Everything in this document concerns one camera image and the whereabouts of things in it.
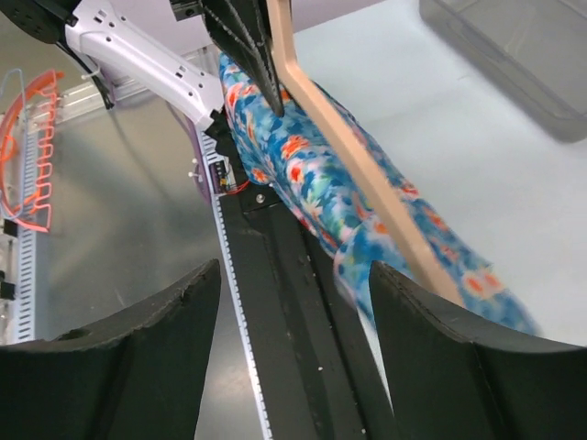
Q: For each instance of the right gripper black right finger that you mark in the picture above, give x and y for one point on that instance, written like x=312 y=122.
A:
x=454 y=375

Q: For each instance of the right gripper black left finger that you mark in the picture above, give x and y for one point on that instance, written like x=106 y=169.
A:
x=137 y=374

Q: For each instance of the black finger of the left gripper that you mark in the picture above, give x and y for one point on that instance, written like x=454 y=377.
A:
x=241 y=29

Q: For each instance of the wooden hanger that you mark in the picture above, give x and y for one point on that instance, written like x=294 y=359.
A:
x=363 y=169

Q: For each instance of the blue floral cloth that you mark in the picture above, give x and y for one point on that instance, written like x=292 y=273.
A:
x=291 y=155

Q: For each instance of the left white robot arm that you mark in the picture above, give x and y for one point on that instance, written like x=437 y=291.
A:
x=96 y=30

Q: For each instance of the grey plastic tray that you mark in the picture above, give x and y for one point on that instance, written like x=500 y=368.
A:
x=535 y=51

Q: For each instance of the white slotted cable duct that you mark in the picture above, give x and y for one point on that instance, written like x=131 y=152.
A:
x=209 y=157

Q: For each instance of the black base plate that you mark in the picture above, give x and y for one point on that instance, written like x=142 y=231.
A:
x=317 y=373

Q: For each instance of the orange wire hanger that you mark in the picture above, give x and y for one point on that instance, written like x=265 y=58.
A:
x=27 y=149

